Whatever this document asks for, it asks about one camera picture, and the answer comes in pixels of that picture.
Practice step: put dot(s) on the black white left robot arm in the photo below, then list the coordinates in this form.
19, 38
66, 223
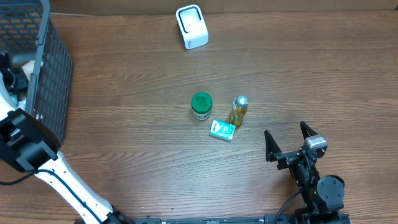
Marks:
30, 147

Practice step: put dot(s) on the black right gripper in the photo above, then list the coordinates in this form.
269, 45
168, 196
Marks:
287, 158

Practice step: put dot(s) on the teal tissue pack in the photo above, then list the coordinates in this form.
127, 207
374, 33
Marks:
222, 130

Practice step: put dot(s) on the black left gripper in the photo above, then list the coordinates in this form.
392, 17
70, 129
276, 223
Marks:
24, 83

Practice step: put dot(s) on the grey plastic basket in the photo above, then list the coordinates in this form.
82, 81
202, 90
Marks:
26, 27

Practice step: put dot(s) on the brown snack pouch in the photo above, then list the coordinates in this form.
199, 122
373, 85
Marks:
28, 69

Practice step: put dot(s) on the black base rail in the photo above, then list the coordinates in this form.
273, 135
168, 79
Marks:
211, 220

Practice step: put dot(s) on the yellow dish soap bottle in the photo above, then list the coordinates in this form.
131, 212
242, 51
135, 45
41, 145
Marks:
238, 111

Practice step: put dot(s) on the white barcode scanner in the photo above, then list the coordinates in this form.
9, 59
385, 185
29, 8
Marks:
192, 26

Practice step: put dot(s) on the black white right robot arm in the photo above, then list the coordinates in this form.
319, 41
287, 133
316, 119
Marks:
322, 196

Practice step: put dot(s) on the green lid jar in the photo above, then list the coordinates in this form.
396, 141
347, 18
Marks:
201, 105

